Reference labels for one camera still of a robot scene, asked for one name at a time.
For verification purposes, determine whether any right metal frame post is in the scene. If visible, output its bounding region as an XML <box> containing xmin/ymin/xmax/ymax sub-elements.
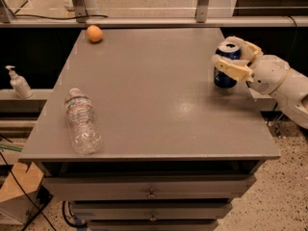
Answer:
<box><xmin>195</xmin><ymin>0</ymin><xmax>210</xmax><ymax>23</ymax></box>

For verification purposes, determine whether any black floor cable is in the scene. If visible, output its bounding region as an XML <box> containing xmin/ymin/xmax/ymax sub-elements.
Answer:
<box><xmin>0</xmin><ymin>151</ymin><xmax>58</xmax><ymax>231</ymax></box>

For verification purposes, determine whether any clear plastic water bottle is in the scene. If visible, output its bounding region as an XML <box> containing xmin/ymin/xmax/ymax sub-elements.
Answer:
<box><xmin>64</xmin><ymin>88</ymin><xmax>102</xmax><ymax>155</ymax></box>

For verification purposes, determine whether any orange fruit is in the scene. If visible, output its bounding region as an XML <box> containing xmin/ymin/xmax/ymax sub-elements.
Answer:
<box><xmin>86</xmin><ymin>25</ymin><xmax>103</xmax><ymax>42</ymax></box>

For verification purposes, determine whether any metal frame post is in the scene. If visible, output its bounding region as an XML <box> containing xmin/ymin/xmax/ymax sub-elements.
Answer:
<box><xmin>72</xmin><ymin>0</ymin><xmax>88</xmax><ymax>23</ymax></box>
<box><xmin>195</xmin><ymin>0</ymin><xmax>210</xmax><ymax>23</ymax></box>

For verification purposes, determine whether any cardboard box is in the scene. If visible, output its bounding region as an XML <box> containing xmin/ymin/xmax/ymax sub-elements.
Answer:
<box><xmin>0</xmin><ymin>163</ymin><xmax>43</xmax><ymax>225</ymax></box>

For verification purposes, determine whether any grey drawer cabinet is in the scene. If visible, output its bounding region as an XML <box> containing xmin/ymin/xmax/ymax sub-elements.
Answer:
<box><xmin>21</xmin><ymin>28</ymin><xmax>279</xmax><ymax>231</ymax></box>

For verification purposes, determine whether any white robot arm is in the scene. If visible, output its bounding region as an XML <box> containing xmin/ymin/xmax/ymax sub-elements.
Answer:
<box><xmin>212</xmin><ymin>37</ymin><xmax>308</xmax><ymax>129</ymax></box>

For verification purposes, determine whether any blue pepsi can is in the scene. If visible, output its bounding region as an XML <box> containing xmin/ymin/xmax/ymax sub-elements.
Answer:
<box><xmin>213</xmin><ymin>42</ymin><xmax>242</xmax><ymax>90</ymax></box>

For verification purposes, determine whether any left metal frame post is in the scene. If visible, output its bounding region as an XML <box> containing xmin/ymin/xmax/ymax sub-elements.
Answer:
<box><xmin>72</xmin><ymin>0</ymin><xmax>88</xmax><ymax>23</ymax></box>

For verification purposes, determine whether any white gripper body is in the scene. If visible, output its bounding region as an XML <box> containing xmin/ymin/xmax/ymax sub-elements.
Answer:
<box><xmin>247</xmin><ymin>55</ymin><xmax>291</xmax><ymax>94</ymax></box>

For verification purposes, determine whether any black cable on shelf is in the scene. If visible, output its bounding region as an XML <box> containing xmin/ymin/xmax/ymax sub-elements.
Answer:
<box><xmin>13</xmin><ymin>13</ymin><xmax>109</xmax><ymax>21</ymax></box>

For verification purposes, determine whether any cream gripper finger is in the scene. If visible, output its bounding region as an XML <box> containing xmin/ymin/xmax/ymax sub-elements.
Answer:
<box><xmin>212</xmin><ymin>54</ymin><xmax>253</xmax><ymax>82</ymax></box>
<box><xmin>218</xmin><ymin>37</ymin><xmax>263</xmax><ymax>65</ymax></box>

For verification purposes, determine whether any white pump dispenser bottle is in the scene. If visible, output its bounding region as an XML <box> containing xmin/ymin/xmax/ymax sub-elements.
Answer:
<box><xmin>6</xmin><ymin>65</ymin><xmax>33</xmax><ymax>99</ymax></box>

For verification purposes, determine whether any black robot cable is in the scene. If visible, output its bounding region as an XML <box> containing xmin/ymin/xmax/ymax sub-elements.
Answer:
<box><xmin>266</xmin><ymin>15</ymin><xmax>298</xmax><ymax>127</ymax></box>

